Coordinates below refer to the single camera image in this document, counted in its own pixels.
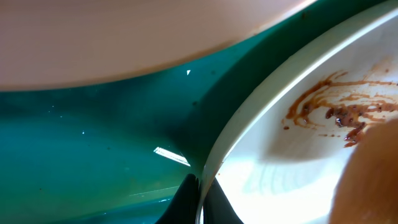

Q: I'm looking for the white plate front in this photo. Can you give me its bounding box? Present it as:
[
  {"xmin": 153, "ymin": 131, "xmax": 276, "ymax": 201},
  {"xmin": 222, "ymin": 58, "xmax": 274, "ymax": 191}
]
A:
[{"xmin": 199, "ymin": 1, "xmax": 397, "ymax": 223}]

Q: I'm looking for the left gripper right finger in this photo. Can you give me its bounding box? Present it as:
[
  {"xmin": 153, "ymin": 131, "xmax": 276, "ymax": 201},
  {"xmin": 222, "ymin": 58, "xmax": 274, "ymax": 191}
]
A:
[{"xmin": 203, "ymin": 179, "xmax": 243, "ymax": 224}]

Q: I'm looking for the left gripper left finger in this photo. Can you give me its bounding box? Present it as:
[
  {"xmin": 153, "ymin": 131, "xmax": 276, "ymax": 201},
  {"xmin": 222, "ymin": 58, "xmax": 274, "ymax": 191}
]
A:
[{"xmin": 155, "ymin": 174, "xmax": 200, "ymax": 224}]

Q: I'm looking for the white plate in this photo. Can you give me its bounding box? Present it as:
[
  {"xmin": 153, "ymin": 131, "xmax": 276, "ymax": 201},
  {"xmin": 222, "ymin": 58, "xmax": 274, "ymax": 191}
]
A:
[
  {"xmin": 1, "ymin": 0, "xmax": 313, "ymax": 91},
  {"xmin": 199, "ymin": 1, "xmax": 397, "ymax": 223}
]

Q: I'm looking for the teal plastic tray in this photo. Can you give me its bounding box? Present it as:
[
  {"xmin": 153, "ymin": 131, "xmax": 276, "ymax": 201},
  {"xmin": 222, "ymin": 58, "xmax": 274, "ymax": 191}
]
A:
[{"xmin": 1, "ymin": 0, "xmax": 376, "ymax": 223}]

